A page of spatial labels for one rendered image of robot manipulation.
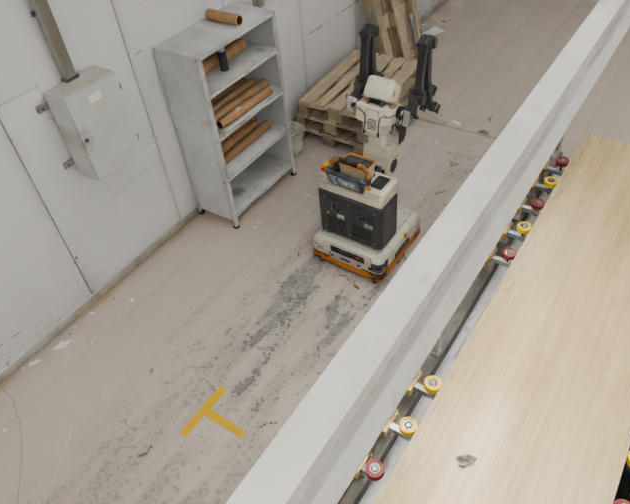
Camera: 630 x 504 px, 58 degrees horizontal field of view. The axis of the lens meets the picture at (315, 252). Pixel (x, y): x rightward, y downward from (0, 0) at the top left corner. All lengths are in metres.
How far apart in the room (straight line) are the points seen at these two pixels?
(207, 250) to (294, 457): 4.05
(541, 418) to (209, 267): 2.88
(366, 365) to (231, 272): 3.72
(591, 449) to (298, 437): 2.02
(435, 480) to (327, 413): 1.70
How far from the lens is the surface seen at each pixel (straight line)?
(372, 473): 2.54
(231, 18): 4.52
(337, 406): 0.88
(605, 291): 3.33
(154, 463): 3.79
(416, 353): 1.06
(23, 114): 3.93
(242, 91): 4.92
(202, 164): 4.74
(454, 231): 1.14
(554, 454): 2.70
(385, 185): 3.93
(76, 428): 4.11
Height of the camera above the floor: 3.22
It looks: 44 degrees down
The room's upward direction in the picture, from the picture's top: 6 degrees counter-clockwise
